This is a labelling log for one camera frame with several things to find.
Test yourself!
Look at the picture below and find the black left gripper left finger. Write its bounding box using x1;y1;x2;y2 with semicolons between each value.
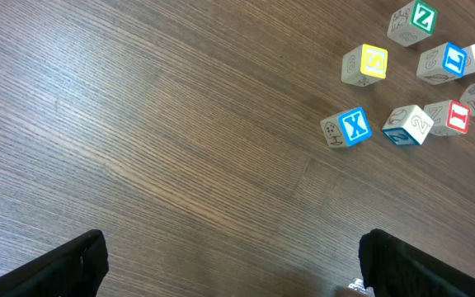
0;229;109;297

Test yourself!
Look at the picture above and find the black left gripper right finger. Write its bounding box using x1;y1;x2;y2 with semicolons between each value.
359;229;475;297

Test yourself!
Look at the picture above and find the blue X letter block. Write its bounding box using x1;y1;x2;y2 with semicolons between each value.
320;107;373;149

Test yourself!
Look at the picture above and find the blue 2 number block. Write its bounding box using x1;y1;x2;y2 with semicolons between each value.
382;105;434;146

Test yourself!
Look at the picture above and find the red E letter block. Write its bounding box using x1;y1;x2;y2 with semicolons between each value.
424;100;471;136

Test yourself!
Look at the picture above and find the yellow top block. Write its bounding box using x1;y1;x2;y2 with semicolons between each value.
341;44;388;87

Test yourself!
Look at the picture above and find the blue L letter block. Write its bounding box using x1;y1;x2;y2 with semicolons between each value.
416;42;468;85

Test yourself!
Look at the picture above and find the green Z letter block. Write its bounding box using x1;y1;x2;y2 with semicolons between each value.
387;0;438;47

